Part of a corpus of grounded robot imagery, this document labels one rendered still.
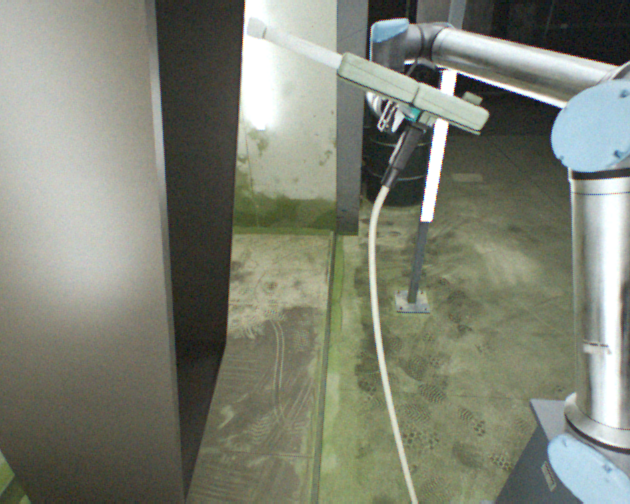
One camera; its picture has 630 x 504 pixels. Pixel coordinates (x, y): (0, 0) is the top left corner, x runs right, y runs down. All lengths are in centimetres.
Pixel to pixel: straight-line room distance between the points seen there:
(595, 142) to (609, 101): 5
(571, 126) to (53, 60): 65
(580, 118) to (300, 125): 214
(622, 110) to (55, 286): 79
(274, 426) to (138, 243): 136
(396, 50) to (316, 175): 181
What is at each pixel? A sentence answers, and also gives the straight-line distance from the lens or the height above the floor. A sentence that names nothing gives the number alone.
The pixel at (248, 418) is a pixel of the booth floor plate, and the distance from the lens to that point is 179.
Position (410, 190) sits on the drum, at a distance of 336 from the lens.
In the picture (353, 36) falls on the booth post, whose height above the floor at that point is 141.
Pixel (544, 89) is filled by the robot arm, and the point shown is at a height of 140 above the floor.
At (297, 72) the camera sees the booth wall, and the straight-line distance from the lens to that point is 258.
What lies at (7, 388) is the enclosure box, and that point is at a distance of 84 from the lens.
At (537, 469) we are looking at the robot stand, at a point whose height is 50.
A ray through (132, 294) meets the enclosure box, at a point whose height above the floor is 122.
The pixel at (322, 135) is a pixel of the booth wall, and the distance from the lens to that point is 264.
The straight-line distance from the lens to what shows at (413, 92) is 76.
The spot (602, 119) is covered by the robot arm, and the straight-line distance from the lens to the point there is 66.
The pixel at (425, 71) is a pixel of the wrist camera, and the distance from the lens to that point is 88.
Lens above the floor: 154
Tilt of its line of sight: 34 degrees down
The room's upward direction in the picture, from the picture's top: 2 degrees counter-clockwise
